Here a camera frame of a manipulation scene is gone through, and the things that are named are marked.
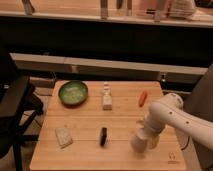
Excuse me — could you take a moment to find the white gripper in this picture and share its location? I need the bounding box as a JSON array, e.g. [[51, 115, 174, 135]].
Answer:
[[138, 128, 159, 149]]

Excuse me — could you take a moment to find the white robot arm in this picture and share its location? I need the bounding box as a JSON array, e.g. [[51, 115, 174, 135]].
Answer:
[[132, 93, 213, 152]]

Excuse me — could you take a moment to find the black eraser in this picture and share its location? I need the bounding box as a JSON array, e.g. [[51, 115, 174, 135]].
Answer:
[[100, 127, 107, 147]]

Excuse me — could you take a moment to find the orange carrot toy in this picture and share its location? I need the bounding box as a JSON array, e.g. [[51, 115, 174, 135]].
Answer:
[[138, 91, 148, 107]]

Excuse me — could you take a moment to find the white plastic bottle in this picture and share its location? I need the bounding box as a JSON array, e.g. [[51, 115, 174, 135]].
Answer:
[[102, 82, 112, 110]]

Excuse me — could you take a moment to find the green bowl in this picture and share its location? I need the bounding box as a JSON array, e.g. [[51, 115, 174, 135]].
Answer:
[[58, 80, 88, 106]]

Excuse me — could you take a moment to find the black office chair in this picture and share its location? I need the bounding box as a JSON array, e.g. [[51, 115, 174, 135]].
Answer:
[[0, 46, 43, 171]]

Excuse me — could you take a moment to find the long white bench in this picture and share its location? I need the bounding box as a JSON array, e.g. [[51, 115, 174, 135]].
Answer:
[[11, 53, 207, 84]]

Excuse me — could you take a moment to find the black cable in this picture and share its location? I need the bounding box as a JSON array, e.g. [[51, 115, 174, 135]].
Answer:
[[179, 134, 191, 152]]

